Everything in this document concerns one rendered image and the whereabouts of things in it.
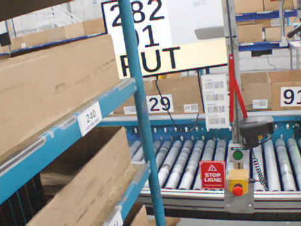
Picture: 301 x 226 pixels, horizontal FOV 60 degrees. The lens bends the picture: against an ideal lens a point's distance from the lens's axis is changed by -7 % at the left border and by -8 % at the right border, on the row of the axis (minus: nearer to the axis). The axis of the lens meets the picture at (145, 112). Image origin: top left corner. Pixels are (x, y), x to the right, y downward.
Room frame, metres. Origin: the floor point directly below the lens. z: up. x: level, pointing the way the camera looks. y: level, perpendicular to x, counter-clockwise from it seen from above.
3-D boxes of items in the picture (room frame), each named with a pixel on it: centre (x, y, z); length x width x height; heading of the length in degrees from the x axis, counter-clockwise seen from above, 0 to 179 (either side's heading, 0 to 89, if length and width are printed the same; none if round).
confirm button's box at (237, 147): (0.90, -0.31, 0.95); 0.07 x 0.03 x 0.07; 68
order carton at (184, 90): (1.75, -0.21, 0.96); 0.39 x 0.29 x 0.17; 68
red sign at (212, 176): (0.93, -0.25, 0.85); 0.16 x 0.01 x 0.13; 68
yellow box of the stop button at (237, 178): (0.86, -0.34, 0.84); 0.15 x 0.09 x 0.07; 68
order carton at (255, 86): (1.61, -0.57, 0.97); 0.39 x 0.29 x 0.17; 68
